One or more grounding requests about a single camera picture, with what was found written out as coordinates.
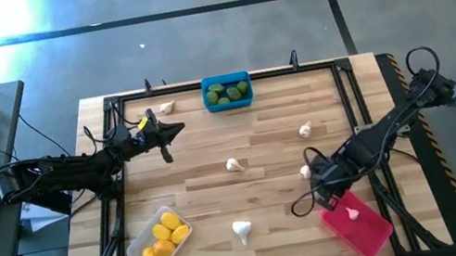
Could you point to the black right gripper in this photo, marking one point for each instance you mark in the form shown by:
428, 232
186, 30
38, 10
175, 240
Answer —
330, 171

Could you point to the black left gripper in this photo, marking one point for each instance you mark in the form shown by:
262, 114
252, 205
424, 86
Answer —
152, 136

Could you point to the green lime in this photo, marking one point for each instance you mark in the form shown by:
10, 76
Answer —
233, 93
215, 88
212, 98
243, 87
223, 100

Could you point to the large white garlic bulb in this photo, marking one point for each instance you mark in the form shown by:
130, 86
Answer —
242, 230

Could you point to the orange-yellow lemon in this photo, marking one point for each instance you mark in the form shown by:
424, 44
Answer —
164, 248

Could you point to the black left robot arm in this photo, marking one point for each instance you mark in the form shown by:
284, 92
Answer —
66, 173

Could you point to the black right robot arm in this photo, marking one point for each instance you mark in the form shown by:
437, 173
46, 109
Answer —
396, 122

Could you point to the black table clamp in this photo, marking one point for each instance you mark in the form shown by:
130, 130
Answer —
293, 57
147, 85

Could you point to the red plastic basket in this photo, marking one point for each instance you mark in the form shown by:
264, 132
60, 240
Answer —
369, 235

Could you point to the blue plastic basket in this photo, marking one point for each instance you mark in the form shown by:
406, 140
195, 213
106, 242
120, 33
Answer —
229, 105

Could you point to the clear plastic container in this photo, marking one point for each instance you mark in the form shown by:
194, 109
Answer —
140, 244

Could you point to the black yellow hazard strip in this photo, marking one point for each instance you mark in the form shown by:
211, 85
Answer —
454, 182

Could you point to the white paper sheet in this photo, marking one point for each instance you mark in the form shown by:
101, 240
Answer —
39, 218

